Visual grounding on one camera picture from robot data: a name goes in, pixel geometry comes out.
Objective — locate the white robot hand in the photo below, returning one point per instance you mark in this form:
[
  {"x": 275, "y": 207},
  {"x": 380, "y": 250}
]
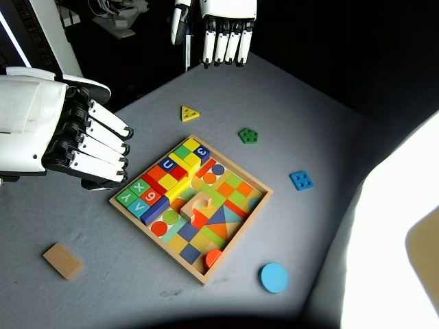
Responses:
[
  {"x": 226, "y": 8},
  {"x": 27, "y": 120}
]

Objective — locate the plain wood rectangular block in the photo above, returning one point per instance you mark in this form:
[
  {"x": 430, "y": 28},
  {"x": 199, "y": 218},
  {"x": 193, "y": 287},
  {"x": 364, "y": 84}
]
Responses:
[{"x": 63, "y": 260}]

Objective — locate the square wooden block tray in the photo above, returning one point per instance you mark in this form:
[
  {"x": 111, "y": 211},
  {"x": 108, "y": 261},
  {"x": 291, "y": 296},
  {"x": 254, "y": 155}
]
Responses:
[{"x": 240, "y": 233}]

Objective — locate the thin white blue strip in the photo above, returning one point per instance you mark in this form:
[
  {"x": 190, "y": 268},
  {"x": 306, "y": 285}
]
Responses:
[{"x": 188, "y": 51}]

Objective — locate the bright light strip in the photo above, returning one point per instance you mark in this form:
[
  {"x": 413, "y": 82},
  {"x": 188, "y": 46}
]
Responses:
[{"x": 15, "y": 39}]

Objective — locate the white background device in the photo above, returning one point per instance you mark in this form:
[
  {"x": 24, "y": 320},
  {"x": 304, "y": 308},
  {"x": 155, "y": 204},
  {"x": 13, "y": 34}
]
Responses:
[{"x": 116, "y": 24}]

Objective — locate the yellow triangle with holes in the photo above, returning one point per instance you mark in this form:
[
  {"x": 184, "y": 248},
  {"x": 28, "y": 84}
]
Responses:
[{"x": 188, "y": 114}]

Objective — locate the green cube letter Y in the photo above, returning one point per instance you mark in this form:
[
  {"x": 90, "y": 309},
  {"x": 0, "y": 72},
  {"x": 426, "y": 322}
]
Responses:
[{"x": 125, "y": 198}]

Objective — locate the green pentagon with holes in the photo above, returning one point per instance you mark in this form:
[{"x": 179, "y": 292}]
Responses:
[{"x": 248, "y": 136}]

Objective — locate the green cube letter X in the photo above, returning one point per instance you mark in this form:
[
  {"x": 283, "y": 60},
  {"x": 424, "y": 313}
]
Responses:
[{"x": 139, "y": 186}]

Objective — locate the orange wooden cube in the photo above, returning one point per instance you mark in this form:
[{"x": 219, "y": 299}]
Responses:
[{"x": 157, "y": 172}]

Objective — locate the yellow wooden cube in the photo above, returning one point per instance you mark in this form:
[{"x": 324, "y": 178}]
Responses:
[
  {"x": 168, "y": 181},
  {"x": 191, "y": 144}
]

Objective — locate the teal cube letter V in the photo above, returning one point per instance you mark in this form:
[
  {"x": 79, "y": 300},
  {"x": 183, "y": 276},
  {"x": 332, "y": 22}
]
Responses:
[{"x": 138, "y": 207}]

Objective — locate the red cube number 6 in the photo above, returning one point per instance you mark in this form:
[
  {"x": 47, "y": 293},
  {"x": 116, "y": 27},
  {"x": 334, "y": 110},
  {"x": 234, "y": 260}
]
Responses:
[{"x": 150, "y": 197}]

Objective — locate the blue cube number 3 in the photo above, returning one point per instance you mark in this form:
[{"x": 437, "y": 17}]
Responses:
[{"x": 202, "y": 152}]

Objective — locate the blue cube letter U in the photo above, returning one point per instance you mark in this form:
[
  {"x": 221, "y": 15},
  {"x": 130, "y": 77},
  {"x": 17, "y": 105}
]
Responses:
[{"x": 168, "y": 165}]

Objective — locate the plain green wooden cube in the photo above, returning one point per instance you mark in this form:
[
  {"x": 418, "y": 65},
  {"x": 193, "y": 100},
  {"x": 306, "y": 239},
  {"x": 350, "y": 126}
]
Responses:
[{"x": 181, "y": 152}]

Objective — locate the red wooden cube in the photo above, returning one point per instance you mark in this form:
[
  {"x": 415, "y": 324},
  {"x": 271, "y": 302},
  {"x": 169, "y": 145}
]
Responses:
[{"x": 179, "y": 173}]

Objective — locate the grey table cloth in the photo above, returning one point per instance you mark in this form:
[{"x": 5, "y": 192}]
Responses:
[{"x": 120, "y": 257}]

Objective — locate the blue square with holes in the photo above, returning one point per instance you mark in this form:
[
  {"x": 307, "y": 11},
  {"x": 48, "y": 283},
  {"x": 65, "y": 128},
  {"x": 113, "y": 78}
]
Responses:
[{"x": 302, "y": 180}]

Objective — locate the bright white surface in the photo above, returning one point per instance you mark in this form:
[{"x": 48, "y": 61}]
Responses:
[{"x": 387, "y": 222}]

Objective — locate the light blue wooden disc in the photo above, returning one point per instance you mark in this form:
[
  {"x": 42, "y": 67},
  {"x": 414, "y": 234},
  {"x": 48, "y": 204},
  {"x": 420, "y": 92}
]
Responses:
[{"x": 273, "y": 277}]

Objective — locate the tan rounded object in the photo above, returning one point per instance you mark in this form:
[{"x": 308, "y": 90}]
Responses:
[{"x": 425, "y": 253}]

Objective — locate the white frame post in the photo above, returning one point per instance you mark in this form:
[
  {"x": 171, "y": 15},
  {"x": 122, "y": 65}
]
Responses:
[{"x": 55, "y": 37}]

